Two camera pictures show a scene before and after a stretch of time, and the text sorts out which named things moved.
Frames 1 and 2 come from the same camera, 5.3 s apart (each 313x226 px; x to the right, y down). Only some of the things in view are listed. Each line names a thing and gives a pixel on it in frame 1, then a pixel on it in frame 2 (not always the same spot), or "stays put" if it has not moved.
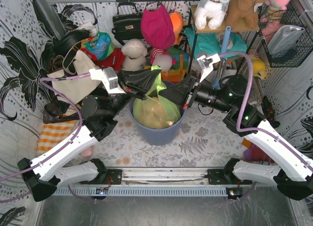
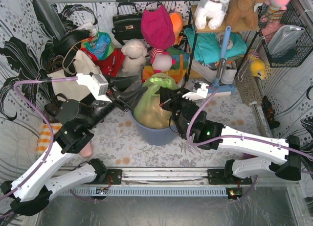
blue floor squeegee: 217,83 stays put
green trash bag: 157,111 stays put
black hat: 61,45 stays put
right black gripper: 191,92 to 172,100
